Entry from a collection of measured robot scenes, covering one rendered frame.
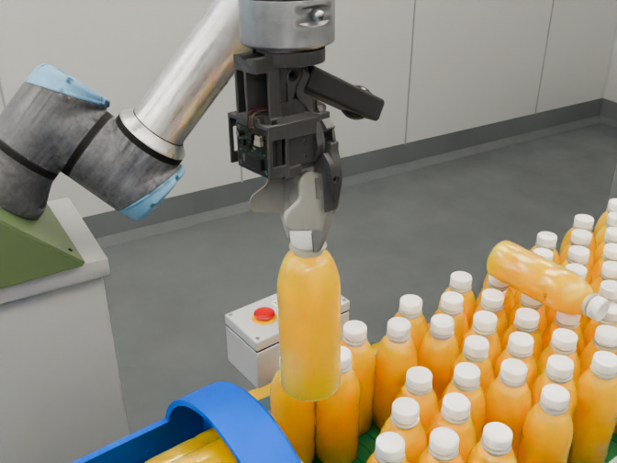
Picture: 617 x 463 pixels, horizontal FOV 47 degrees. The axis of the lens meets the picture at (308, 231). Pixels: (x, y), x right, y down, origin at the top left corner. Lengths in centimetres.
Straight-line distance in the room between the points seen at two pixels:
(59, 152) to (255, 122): 79
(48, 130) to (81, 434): 67
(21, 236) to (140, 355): 167
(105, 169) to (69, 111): 12
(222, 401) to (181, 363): 204
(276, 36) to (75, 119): 80
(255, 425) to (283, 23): 44
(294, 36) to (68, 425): 118
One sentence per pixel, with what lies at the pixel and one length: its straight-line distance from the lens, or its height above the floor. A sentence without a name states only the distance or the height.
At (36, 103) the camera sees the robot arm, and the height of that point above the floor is 139.
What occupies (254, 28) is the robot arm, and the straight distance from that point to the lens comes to 66.
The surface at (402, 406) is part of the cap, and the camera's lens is 103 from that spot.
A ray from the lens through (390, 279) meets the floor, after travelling 338.
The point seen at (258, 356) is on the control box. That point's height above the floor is 107.
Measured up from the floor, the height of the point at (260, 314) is 111.
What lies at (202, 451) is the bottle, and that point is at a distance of 85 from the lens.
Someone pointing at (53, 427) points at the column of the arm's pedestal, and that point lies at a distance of 164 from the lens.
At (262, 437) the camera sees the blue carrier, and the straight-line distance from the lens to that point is 82.
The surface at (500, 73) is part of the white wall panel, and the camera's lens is 494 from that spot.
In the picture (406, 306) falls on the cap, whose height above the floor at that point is 111.
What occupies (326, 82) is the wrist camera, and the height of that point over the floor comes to 160.
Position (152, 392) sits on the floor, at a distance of 278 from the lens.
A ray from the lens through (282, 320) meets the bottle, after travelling 80.
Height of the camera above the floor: 180
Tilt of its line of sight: 29 degrees down
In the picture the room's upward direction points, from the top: straight up
